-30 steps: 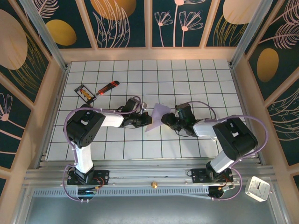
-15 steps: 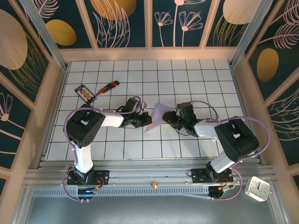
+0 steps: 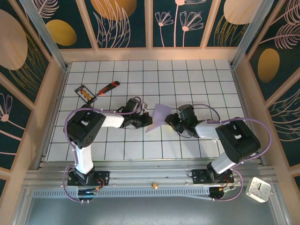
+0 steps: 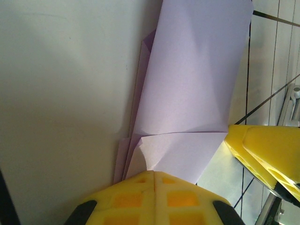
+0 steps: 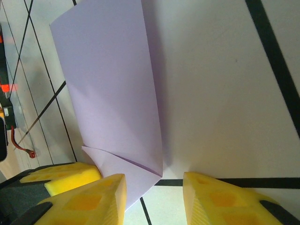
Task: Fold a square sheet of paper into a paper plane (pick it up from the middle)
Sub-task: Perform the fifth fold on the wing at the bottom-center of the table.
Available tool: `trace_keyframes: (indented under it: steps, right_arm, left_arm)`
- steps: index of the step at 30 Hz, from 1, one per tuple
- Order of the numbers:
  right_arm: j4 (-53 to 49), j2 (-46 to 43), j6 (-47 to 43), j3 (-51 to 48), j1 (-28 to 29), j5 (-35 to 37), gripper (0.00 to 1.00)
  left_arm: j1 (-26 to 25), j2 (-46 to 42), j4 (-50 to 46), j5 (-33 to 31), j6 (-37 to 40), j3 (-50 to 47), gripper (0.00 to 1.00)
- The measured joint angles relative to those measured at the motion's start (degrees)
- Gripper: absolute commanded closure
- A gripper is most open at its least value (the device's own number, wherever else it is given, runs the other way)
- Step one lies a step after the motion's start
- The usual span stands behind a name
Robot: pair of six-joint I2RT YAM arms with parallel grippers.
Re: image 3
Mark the lilac paper sheet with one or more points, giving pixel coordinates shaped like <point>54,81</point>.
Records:
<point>159,116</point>

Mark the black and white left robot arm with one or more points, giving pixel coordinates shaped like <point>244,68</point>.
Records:
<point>84,129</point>

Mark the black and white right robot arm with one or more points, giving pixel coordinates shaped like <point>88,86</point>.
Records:
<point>236,138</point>

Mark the white square clock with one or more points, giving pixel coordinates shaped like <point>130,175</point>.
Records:
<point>257,189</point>

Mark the red and black utility knife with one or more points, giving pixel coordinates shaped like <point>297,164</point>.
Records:
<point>107,88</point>

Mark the black battery pack, red lead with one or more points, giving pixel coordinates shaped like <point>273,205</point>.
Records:
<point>85,94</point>

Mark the brass knob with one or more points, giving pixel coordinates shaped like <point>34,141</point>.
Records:
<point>154,185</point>

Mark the small controller board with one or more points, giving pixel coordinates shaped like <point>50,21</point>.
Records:
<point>86,192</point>

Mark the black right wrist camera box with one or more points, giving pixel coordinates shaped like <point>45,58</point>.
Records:
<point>187,113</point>

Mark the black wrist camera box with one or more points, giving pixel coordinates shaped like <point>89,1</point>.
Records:
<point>187,113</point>
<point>132,105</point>

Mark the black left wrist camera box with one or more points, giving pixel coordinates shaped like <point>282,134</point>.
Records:
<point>132,105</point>

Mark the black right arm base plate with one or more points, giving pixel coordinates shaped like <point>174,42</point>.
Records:
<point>199,176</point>

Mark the aluminium frame beam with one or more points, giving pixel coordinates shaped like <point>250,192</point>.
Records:
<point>150,174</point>

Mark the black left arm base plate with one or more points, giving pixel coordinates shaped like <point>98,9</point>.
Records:
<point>103,178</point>

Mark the aluminium side rail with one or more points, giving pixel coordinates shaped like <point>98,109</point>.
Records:
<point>248,105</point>
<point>52,117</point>

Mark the wall panel, pink flowers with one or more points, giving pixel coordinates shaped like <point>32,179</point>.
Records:
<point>168,35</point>

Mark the wall panel, pink leaf outlines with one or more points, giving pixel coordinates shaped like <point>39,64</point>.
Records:
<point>286,122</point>

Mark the wall panel, gold oval, branch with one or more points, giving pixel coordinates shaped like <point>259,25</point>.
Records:
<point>269,65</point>

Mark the aluminium corner post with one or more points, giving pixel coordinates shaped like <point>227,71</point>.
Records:
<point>248,35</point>
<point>44,32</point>

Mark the wall panel, gold circle, leaves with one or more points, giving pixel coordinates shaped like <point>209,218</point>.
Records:
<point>112,9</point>

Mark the wall panel, feather, gold oval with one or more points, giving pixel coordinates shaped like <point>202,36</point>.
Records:
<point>61,32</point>

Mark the wall panel, cream circle, gold lines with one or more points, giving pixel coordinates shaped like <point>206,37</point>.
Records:
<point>234,11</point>

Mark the wall panel, single pink flower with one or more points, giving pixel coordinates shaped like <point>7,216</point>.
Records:
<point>9,131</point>

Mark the wall panel, large cream circle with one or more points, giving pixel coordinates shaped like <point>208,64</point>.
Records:
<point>11,42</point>

